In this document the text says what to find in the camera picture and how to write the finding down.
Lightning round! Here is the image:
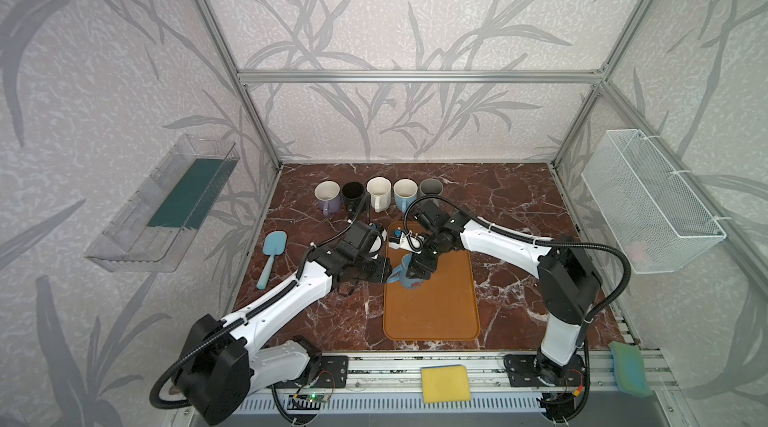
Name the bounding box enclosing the blue speckled mug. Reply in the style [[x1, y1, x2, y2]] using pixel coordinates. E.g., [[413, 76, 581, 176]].
[[386, 254, 424, 289]]

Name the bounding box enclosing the light blue mug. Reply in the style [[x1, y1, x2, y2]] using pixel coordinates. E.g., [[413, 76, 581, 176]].
[[393, 178, 418, 213]]

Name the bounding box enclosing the black mug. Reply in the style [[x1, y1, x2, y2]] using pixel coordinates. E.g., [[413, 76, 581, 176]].
[[341, 181, 366, 215]]

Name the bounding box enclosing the grey mug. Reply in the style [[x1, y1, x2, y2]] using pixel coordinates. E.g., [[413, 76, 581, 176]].
[[418, 178, 444, 197]]

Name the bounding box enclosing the white ceramic mug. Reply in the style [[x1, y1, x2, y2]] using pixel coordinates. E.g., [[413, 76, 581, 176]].
[[366, 176, 392, 213]]

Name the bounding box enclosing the lavender mug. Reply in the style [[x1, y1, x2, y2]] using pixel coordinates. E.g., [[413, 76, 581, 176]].
[[314, 180, 343, 217]]

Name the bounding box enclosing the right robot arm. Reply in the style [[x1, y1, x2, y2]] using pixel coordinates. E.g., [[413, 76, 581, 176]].
[[389, 195, 632, 386]]

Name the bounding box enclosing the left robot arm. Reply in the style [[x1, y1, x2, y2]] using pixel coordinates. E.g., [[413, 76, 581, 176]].
[[149, 218, 392, 426]]

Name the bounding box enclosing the orange rubber tray mat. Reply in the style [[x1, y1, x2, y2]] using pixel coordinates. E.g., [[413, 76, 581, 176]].
[[383, 247, 480, 341]]

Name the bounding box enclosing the light blue silicone spatula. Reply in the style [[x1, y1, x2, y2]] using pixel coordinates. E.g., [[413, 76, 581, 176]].
[[257, 231, 287, 290]]

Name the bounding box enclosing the yellow sponge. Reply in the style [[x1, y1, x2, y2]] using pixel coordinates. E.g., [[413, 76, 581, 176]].
[[421, 365, 471, 404]]

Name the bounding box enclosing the small green circuit board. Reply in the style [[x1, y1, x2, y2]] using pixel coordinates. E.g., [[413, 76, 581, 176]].
[[290, 392, 332, 410]]

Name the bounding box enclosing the green mat in shelf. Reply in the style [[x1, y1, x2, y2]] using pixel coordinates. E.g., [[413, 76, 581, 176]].
[[147, 158, 238, 230]]

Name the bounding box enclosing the green sponge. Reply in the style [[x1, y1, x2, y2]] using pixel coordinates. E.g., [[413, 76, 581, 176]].
[[609, 342, 653, 398]]

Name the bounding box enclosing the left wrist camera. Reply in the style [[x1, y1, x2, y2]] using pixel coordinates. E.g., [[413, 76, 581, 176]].
[[366, 223, 387, 258]]

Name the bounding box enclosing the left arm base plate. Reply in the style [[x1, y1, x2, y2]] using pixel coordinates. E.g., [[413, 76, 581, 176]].
[[284, 355, 349, 388]]

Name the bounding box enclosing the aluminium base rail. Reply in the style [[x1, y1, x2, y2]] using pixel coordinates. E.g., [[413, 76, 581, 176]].
[[235, 350, 678, 418]]

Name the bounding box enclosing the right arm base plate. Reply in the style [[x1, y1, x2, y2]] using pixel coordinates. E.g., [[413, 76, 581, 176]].
[[503, 353, 586, 388]]

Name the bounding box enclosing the clear acrylic wall shelf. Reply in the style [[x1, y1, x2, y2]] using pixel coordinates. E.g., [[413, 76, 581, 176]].
[[85, 134, 240, 273]]

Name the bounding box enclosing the white wire basket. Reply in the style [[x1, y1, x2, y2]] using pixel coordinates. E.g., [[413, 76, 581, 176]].
[[581, 129, 727, 275]]

